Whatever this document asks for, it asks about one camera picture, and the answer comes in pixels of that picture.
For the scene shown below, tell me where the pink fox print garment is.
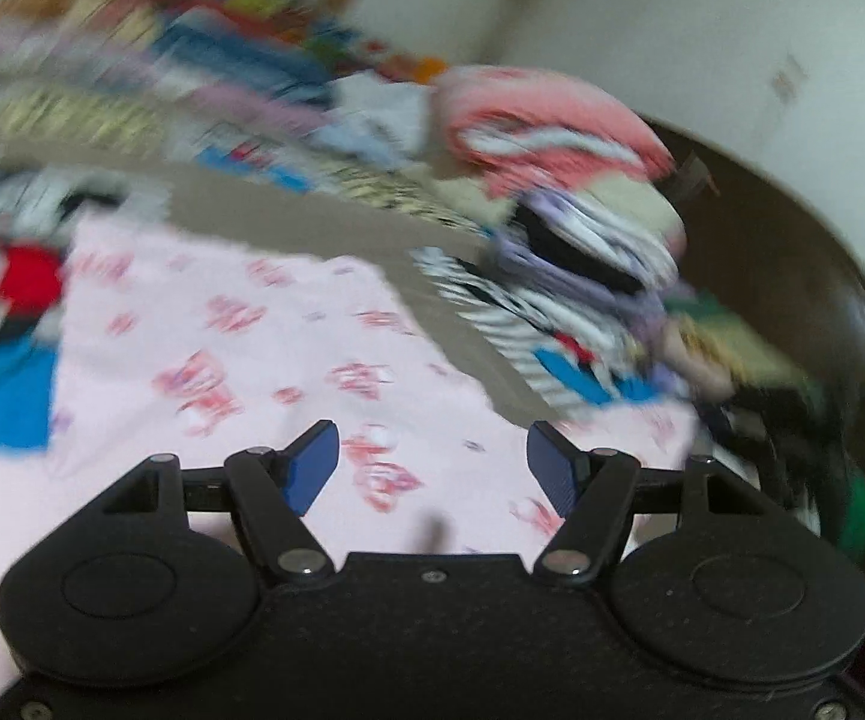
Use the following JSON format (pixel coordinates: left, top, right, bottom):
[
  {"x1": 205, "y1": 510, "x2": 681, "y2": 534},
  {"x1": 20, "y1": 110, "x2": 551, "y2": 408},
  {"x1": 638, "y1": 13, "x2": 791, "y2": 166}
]
[{"x1": 0, "y1": 208, "x2": 704, "y2": 714}]

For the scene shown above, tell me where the purple white folded clothes stack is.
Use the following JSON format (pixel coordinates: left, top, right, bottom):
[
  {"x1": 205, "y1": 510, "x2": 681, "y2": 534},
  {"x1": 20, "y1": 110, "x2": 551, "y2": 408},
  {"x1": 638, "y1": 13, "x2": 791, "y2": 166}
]
[{"x1": 491, "y1": 188, "x2": 680, "y2": 346}]

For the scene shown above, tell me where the brown Mickey Mouse blanket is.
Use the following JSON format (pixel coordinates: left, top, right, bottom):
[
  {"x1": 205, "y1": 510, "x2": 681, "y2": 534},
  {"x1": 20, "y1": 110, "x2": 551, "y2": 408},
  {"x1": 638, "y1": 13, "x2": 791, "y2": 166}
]
[{"x1": 0, "y1": 73, "x2": 675, "y2": 452}]

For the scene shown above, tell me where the pink folded quilt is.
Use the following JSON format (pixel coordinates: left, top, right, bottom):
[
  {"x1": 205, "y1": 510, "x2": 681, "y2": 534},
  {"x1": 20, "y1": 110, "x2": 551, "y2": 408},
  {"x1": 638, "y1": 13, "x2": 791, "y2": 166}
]
[{"x1": 432, "y1": 65, "x2": 673, "y2": 197}]

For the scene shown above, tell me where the white crumpled cloth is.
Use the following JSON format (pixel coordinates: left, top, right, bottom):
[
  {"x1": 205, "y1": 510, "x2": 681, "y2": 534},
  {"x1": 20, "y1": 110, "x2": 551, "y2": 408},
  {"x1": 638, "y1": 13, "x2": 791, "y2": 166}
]
[{"x1": 309, "y1": 71, "x2": 433, "y2": 171}]

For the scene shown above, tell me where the blue folded duvet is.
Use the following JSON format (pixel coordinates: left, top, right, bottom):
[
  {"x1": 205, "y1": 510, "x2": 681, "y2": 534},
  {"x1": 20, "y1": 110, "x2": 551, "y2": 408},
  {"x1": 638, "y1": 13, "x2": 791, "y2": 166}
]
[{"x1": 153, "y1": 16, "x2": 334, "y2": 109}]

